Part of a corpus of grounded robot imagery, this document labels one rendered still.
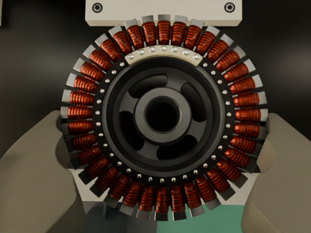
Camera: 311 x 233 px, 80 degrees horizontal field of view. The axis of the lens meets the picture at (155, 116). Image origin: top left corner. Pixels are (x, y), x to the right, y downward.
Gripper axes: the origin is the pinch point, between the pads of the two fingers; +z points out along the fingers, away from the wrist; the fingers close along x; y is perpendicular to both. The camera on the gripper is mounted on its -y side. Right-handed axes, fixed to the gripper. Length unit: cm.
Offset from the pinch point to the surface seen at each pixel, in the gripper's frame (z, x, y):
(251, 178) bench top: 3.4, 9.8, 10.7
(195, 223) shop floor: 39, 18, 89
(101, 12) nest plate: 10.1, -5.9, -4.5
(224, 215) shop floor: 42, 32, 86
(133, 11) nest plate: 10.2, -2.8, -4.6
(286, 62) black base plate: 8.5, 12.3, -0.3
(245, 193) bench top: 2.4, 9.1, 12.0
